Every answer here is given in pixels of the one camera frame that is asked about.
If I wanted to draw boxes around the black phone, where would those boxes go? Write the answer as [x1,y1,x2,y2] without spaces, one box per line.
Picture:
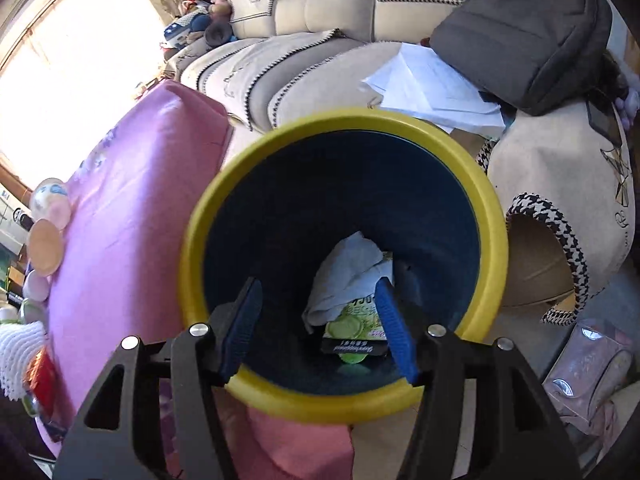
[586,100,623,148]

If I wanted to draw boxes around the pink floral blanket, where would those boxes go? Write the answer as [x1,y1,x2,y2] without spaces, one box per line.
[37,80,356,480]

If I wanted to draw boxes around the pink school bag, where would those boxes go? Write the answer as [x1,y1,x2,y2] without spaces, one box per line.
[542,320,636,436]

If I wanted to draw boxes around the red snack packet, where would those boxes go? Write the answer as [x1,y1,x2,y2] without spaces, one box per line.
[27,350,62,411]

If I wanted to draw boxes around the grey backpack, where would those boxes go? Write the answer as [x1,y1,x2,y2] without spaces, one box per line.
[430,0,613,116]

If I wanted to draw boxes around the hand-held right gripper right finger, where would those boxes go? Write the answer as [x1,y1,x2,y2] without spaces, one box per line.
[374,277,583,480]

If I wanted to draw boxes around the peach bowl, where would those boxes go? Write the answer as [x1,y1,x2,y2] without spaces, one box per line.
[27,217,65,277]

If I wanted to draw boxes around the pile of plush toys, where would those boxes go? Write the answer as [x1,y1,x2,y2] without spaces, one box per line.
[162,0,281,52]

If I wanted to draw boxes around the yellow rimmed blue bin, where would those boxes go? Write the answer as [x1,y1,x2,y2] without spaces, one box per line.
[179,107,510,426]

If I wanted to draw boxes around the purple plush toy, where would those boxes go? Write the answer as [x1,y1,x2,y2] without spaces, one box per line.
[614,85,640,131]

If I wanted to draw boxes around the white cup blue label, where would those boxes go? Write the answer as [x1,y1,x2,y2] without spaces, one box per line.
[29,177,71,221]

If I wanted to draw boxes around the grey tissue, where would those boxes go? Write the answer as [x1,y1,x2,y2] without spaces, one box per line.
[302,231,396,333]

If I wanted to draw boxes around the beige sofa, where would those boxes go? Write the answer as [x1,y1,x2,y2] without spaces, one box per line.
[162,0,636,326]

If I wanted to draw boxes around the small white cup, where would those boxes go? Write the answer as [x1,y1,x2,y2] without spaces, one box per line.
[22,270,51,302]

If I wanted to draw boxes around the white paper sheets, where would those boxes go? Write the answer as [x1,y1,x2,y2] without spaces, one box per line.
[360,42,507,136]

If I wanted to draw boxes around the white foam fruit net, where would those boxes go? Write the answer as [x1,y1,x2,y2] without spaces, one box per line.
[0,322,47,401]

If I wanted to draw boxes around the green snack packet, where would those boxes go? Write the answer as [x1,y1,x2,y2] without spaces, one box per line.
[320,295,392,367]

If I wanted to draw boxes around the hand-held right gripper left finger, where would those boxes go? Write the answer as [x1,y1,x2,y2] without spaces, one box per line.
[52,277,263,480]

